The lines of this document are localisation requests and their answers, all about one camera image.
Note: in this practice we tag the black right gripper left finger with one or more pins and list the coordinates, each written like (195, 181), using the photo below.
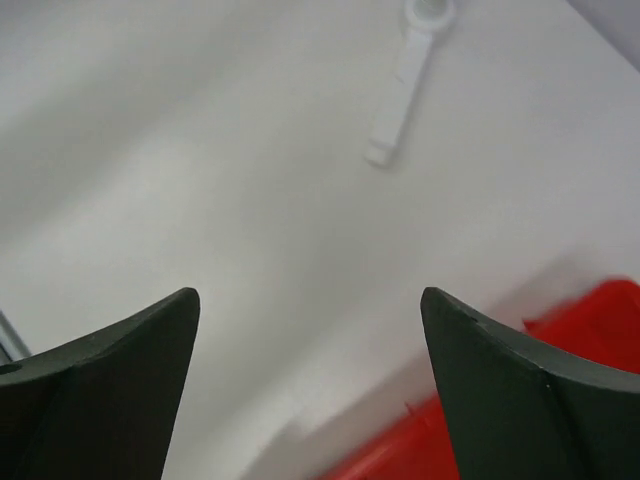
(104, 405)

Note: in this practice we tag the silver clothes rack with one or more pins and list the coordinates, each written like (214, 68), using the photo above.
(424, 23)

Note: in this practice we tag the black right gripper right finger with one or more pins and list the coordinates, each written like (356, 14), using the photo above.
(519, 408)

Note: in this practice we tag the aluminium mounting rail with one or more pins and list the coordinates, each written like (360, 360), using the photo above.
(12, 346)

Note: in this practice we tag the red plastic tray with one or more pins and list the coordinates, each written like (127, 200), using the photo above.
(602, 326)

